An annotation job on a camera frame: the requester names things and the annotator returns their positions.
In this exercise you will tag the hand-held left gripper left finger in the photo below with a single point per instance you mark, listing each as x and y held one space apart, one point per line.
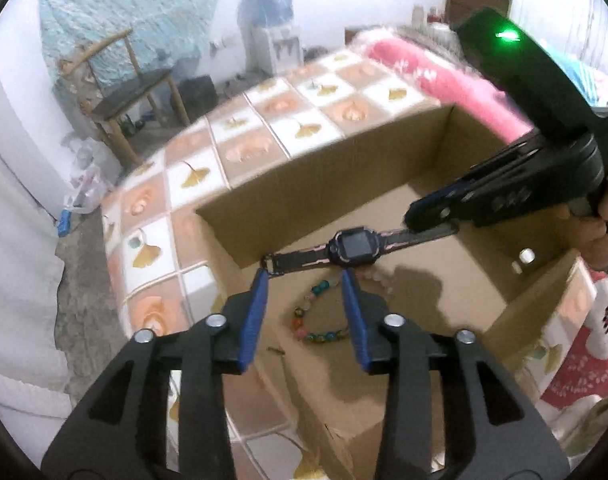
251 320

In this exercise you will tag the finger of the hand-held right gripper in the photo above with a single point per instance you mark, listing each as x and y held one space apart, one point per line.
433 212
508 165

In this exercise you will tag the green fluffy blanket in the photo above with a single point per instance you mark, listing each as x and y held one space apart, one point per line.
598 425

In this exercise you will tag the pink patterned blanket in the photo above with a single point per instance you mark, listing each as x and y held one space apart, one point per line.
433 75

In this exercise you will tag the leaf patterned tablecloth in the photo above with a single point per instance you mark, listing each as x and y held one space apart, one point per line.
194 175

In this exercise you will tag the white water dispenser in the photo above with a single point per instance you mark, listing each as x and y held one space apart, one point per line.
276 50

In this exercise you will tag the white curtain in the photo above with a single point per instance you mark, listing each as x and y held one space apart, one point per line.
9 210

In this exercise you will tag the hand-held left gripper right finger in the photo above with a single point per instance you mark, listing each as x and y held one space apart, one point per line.
356 320

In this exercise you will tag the teal wall cloth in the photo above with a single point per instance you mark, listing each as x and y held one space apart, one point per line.
134 0

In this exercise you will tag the wooden chair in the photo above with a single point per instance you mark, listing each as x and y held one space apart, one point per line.
129 95

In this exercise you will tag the small blue floor object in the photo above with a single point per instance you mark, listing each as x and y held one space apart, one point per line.
64 222

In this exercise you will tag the clear plastic bags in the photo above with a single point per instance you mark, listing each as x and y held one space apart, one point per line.
89 185

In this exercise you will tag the person's right hand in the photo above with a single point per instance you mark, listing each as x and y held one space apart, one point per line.
591 245

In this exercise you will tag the black bin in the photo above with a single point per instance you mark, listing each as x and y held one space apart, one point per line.
196 92

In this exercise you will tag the brown cardboard box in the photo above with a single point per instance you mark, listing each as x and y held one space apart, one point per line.
458 270

